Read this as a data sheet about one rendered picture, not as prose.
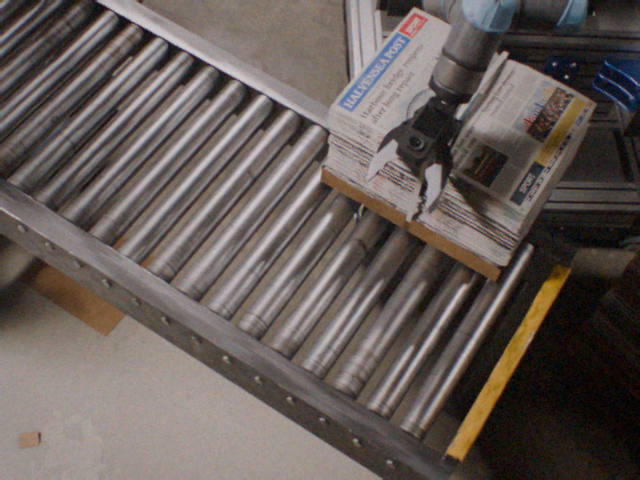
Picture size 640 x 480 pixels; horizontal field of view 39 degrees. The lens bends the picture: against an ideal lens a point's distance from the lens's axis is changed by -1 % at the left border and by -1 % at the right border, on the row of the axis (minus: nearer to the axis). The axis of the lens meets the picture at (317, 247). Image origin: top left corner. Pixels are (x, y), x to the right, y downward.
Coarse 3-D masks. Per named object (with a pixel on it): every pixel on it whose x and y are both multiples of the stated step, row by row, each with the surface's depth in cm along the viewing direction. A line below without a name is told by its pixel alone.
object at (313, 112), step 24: (96, 0) 192; (120, 0) 193; (144, 24) 190; (168, 24) 191; (192, 48) 188; (216, 48) 188; (240, 72) 185; (264, 72) 186; (288, 96) 183; (312, 120) 181; (288, 144) 191; (528, 240) 170; (552, 240) 171; (552, 264) 172
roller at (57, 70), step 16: (112, 16) 191; (80, 32) 188; (96, 32) 188; (112, 32) 191; (64, 48) 186; (80, 48) 186; (96, 48) 189; (48, 64) 183; (64, 64) 184; (80, 64) 187; (32, 80) 180; (48, 80) 181; (64, 80) 185; (16, 96) 178; (32, 96) 179; (48, 96) 183; (0, 112) 176; (16, 112) 177; (0, 128) 175
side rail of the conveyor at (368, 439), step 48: (0, 192) 167; (48, 240) 163; (96, 240) 163; (96, 288) 168; (144, 288) 159; (192, 336) 158; (240, 336) 156; (240, 384) 162; (288, 384) 152; (336, 432) 153; (384, 432) 149
